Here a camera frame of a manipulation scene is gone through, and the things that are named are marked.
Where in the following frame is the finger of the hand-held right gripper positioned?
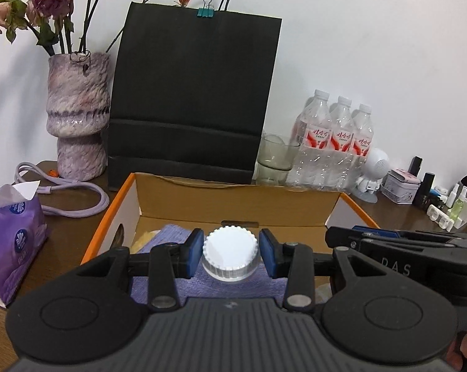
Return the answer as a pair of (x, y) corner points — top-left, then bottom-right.
(352, 225), (457, 241)
(325, 226), (457, 258)

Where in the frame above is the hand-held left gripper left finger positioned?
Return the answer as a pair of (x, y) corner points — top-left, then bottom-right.
(75, 228), (204, 311)

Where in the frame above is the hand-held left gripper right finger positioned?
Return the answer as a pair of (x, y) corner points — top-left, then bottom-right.
(259, 228), (391, 314)

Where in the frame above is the white ribbed jar lid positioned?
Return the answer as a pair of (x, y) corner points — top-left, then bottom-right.
(202, 225), (262, 283)

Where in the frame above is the orange-edged cardboard box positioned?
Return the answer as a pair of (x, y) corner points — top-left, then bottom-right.
(80, 172), (381, 303)

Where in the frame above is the purple knitted cloth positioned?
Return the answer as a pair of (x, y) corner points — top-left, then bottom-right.
(130, 223), (292, 307)

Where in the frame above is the white organizer tray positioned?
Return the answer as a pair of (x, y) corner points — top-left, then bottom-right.
(426, 203), (467, 230)

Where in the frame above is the floral tin box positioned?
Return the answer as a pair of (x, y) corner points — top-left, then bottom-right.
(381, 168), (421, 205)

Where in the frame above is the pale yellow object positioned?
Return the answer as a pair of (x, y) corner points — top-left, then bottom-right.
(131, 230), (161, 253)

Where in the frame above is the small green bottle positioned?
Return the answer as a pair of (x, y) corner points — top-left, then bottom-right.
(449, 197), (465, 221)

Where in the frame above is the white robot-shaped speaker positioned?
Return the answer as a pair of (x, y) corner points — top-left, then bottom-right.
(352, 147), (391, 204)

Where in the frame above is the dark curved utensil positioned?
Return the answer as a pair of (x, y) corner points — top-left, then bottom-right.
(110, 224), (126, 249)

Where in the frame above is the clear water bottle red label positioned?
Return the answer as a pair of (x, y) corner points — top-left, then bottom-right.
(348, 103), (375, 192)
(322, 95), (354, 192)
(287, 89), (333, 190)

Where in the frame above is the green-tinted glass cup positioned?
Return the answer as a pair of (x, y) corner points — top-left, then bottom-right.
(256, 134), (301, 185)

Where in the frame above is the black paper bag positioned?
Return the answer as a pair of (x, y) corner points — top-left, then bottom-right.
(107, 0), (284, 191)

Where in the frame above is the purple tissue pack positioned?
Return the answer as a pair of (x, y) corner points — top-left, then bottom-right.
(0, 180), (51, 308)

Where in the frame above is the purple mottled ceramic vase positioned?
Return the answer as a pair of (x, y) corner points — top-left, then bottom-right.
(47, 51), (112, 182)

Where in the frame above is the teal binder clip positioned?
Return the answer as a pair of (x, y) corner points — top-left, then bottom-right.
(196, 0), (216, 19)

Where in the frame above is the dried rose bouquet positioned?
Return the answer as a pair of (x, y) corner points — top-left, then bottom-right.
(0, 0), (191, 57)

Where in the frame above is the lilac cable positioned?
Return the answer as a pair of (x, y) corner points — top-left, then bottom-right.
(16, 162), (111, 218)

